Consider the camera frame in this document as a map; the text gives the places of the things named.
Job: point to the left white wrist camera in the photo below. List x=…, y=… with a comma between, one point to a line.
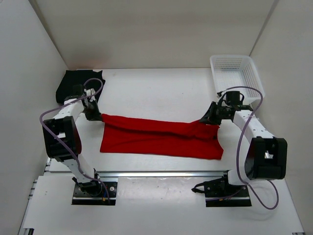
x=90, y=94

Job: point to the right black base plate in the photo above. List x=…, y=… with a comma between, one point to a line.
x=220, y=194

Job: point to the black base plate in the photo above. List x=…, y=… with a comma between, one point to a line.
x=220, y=194
x=98, y=197

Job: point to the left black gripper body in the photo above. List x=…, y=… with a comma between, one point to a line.
x=92, y=112

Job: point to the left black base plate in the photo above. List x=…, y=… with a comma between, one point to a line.
x=98, y=197

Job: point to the red t shirt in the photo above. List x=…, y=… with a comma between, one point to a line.
x=145, y=136

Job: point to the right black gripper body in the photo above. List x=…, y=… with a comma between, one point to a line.
x=218, y=112

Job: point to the aluminium rail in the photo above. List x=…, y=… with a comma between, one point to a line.
x=160, y=174

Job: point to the white plastic basket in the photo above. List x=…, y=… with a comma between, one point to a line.
x=237, y=71

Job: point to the black t shirt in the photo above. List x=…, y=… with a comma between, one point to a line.
x=75, y=77

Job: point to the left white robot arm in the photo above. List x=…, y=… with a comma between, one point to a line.
x=62, y=140

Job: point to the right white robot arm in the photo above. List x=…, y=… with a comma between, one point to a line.
x=260, y=155

